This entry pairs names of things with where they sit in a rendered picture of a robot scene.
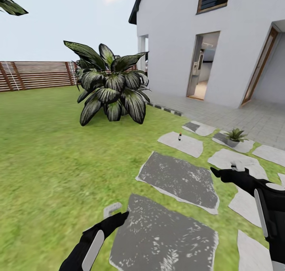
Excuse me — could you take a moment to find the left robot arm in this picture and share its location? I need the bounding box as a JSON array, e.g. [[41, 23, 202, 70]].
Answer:
[[59, 202, 129, 271]]

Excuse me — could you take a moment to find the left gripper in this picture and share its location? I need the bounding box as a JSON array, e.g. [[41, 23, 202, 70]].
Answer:
[[103, 211, 129, 234]]

